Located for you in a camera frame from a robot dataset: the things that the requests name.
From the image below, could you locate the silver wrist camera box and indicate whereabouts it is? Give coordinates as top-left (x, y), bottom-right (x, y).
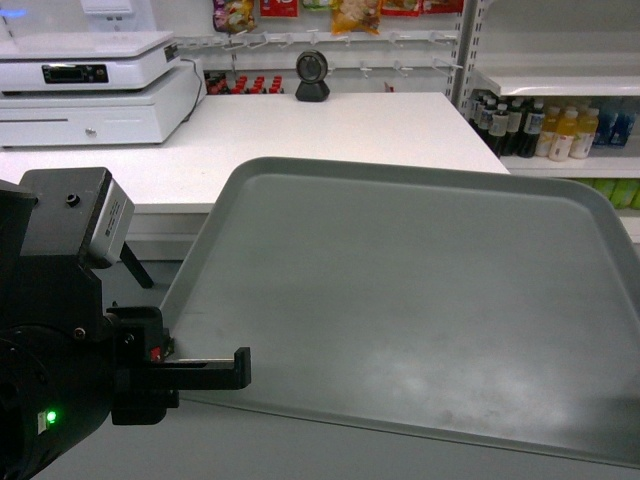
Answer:
top-left (87, 180), bottom-right (135, 269)

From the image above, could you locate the purple snack bag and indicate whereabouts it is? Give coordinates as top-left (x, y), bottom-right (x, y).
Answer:
top-left (212, 0), bottom-right (256, 34)

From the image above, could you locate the red snack bag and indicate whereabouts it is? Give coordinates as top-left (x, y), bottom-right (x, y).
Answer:
top-left (259, 0), bottom-right (299, 18)

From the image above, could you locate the white cash register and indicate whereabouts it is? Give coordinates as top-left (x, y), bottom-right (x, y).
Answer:
top-left (1, 1), bottom-right (180, 95)

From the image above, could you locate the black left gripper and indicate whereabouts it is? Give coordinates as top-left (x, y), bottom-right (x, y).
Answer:
top-left (106, 307), bottom-right (251, 425)

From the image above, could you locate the grey rectangular serving tray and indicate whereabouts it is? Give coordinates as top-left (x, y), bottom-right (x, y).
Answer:
top-left (161, 158), bottom-right (639, 468)

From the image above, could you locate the white cash drawer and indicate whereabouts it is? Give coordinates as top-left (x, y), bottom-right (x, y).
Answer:
top-left (1, 60), bottom-right (207, 147)

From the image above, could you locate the black power cable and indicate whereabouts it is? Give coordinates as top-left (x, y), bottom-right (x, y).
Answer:
top-left (178, 57), bottom-right (206, 126)

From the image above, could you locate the white checkout counter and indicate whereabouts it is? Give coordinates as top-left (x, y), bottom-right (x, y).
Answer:
top-left (1, 93), bottom-right (504, 261)

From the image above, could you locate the black round barcode scanner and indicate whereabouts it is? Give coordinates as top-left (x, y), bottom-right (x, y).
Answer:
top-left (295, 50), bottom-right (330, 103)

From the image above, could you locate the yellow snack bag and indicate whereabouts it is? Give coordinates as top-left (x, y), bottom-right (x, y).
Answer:
top-left (330, 0), bottom-right (382, 35)

